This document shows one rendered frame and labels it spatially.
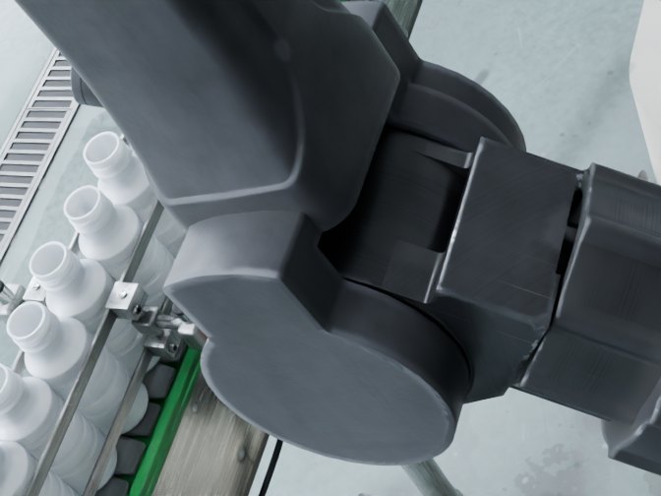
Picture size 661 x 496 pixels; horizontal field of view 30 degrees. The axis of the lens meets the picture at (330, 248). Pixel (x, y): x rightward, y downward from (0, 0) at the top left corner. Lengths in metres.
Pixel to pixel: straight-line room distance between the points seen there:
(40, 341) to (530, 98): 1.67
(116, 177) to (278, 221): 0.81
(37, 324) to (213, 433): 0.23
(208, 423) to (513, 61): 1.59
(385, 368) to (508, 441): 1.82
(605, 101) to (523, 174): 2.16
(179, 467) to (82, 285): 0.20
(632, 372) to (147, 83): 0.15
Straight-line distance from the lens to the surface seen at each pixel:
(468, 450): 2.16
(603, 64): 2.57
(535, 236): 0.34
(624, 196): 0.35
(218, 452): 1.22
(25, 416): 1.04
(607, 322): 0.34
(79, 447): 1.09
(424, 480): 1.81
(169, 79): 0.31
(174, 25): 0.29
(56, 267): 1.10
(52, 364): 1.06
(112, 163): 1.11
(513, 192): 0.35
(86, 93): 0.82
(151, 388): 1.16
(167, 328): 1.09
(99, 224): 1.09
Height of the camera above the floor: 1.88
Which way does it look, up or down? 49 degrees down
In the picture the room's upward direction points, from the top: 33 degrees counter-clockwise
